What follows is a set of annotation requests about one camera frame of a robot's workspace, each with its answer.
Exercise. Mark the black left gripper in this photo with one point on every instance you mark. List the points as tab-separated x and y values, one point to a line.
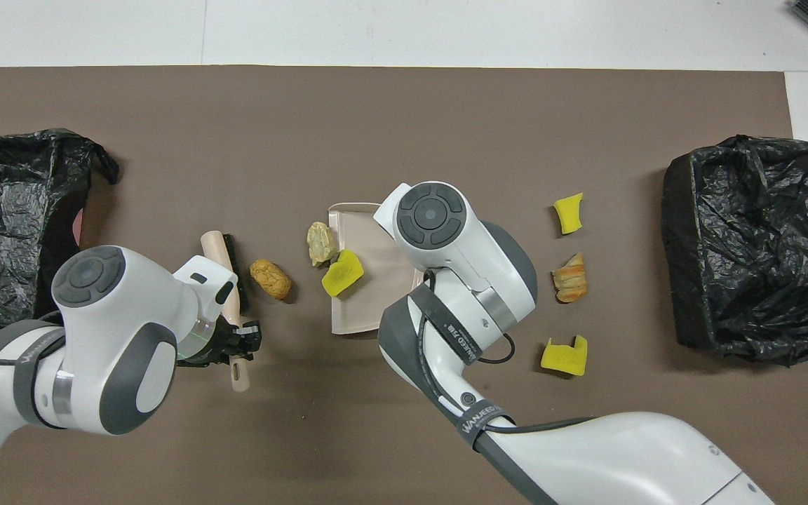
214	348

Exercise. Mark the brown oval bread roll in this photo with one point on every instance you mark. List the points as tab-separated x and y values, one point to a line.
271	278

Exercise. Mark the beige brush with black bristles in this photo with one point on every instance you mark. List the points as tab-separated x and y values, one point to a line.
216	249

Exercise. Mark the yellow sponge chunk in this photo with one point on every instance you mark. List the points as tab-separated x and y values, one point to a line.
342	275

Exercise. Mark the pale beige bread chunk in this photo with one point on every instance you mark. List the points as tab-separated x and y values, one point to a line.
321	242

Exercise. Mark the beige plastic dustpan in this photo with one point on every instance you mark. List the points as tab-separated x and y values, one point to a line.
376	294

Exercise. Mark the notched yellow sponge piece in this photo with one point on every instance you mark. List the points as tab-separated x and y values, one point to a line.
564	359

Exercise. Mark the orange striped bread piece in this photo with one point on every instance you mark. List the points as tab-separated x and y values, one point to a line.
570	280

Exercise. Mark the small yellow sponge piece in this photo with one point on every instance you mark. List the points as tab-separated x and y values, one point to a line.
569	216

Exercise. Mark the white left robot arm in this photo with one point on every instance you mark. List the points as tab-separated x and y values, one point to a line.
116	315

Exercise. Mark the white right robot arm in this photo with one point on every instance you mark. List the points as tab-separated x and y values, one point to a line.
446	231

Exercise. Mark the pink plastic bin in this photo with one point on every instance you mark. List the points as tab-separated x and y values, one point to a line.
79	228

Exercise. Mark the black plastic trash bag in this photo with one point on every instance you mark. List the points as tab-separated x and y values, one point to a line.
4	196
748	245

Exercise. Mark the brown paper table mat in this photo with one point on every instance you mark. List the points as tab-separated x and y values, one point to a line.
404	105

